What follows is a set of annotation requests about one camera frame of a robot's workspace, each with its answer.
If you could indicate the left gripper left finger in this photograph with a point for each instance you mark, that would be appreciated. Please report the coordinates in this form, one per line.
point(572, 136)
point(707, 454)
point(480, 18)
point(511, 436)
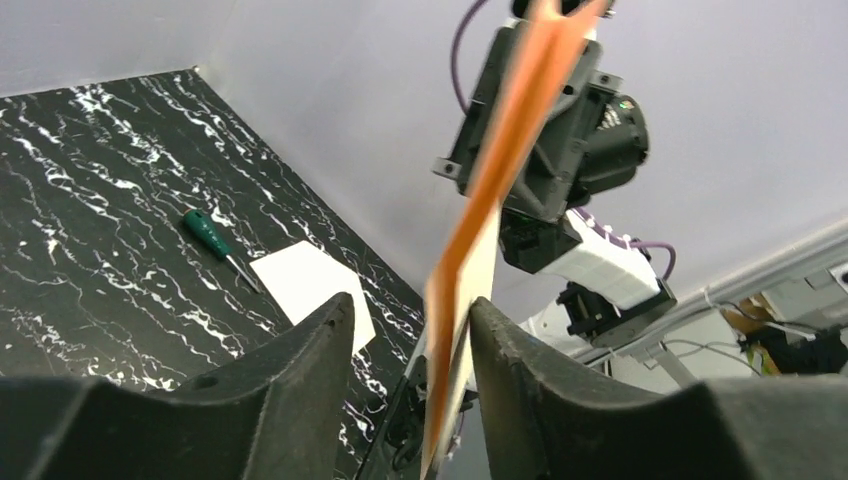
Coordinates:
point(273, 413)

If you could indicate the green handled screwdriver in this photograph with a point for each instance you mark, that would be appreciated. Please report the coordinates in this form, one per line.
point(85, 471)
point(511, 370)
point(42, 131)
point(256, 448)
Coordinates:
point(202, 227)

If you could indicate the white envelope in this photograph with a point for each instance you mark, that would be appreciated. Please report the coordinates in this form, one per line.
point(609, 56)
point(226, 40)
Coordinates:
point(301, 278)

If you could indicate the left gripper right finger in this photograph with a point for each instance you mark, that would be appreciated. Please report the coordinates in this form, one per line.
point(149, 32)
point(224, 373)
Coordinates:
point(547, 416)

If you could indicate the cream letter paper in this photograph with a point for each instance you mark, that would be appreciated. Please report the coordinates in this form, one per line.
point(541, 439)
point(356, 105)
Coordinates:
point(541, 62)

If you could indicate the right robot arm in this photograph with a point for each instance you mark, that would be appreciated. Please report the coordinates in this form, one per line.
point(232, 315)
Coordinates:
point(594, 140)

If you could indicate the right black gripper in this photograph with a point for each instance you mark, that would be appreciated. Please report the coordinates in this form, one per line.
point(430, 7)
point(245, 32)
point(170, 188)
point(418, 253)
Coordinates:
point(549, 183)

